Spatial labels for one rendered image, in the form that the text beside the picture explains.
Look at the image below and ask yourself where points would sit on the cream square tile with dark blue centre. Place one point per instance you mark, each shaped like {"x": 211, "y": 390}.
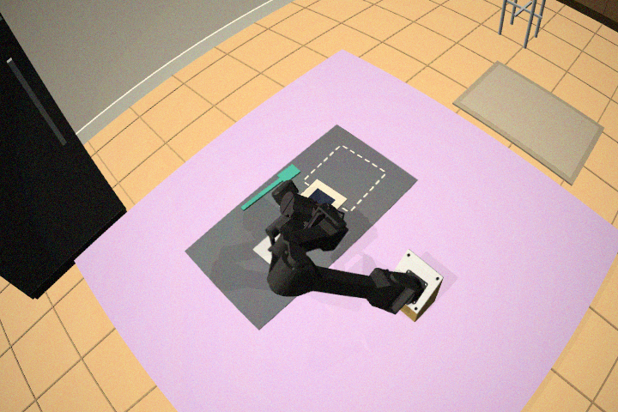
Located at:
{"x": 322, "y": 193}

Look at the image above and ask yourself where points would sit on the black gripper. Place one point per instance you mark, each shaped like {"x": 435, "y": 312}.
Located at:
{"x": 281, "y": 190}

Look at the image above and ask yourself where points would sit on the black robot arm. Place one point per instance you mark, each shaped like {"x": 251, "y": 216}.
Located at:
{"x": 293, "y": 273}

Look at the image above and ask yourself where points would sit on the teal flat trowel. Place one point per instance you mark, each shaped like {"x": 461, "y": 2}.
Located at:
{"x": 287, "y": 174}

